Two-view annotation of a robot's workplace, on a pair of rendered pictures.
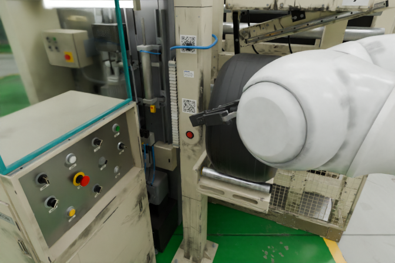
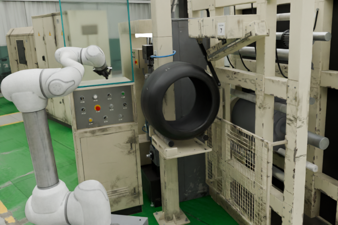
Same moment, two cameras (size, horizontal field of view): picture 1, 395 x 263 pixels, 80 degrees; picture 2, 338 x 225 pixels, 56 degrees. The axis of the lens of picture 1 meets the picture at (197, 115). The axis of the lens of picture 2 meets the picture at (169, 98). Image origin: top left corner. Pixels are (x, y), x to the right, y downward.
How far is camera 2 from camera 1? 204 cm
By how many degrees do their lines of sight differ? 47
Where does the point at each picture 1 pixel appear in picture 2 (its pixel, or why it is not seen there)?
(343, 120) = (57, 53)
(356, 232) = not seen: outside the picture
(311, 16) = (228, 41)
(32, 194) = (77, 102)
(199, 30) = (157, 47)
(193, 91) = not seen: hidden behind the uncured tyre
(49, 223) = (81, 118)
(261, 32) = (213, 51)
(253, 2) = (195, 33)
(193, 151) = not seen: hidden behind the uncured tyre
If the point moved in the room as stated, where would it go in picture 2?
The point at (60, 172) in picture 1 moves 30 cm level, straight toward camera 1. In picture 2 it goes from (89, 100) to (73, 109)
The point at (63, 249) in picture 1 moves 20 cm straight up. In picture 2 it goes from (81, 131) to (79, 108)
